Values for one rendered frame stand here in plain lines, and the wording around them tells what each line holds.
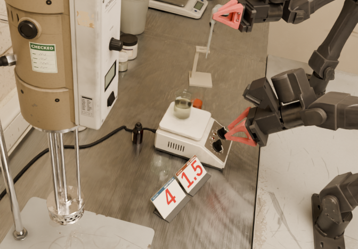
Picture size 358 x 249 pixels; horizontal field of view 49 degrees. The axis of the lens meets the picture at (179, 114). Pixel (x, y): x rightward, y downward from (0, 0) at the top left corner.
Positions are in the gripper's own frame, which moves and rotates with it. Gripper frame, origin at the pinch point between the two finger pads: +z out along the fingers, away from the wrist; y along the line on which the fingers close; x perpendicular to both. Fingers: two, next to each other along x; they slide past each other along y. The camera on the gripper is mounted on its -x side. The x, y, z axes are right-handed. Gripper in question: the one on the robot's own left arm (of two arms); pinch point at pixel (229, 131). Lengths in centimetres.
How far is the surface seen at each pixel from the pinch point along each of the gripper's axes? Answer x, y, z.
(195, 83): -1.2, -33.8, 21.3
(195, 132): -2.0, -1.0, 9.6
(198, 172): 6.2, 5.4, 11.1
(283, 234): 22.6, 14.0, -6.4
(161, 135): -5.4, 1.5, 17.8
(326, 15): 37, -153, -6
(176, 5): -19, -84, 39
